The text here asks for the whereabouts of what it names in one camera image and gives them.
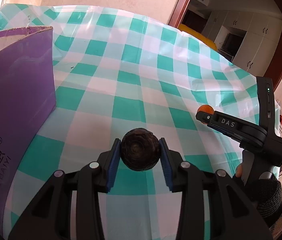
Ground dark purple passion fruit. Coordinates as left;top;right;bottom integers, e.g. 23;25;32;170
119;128;161;172

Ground orange tangerine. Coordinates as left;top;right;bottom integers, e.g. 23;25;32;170
196;105;214;125

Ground right hand black knit glove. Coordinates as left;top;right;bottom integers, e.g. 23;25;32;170
232;164;282;228

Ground teal white checkered tablecloth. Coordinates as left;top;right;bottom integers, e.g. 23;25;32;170
0;4;259;237

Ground purple cardboard box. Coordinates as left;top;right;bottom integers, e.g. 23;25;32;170
0;26;56;234

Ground white wall cabinets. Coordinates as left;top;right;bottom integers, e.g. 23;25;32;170
202;10;282;76

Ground red-brown door frame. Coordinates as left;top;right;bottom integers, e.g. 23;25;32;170
168;0;190;28

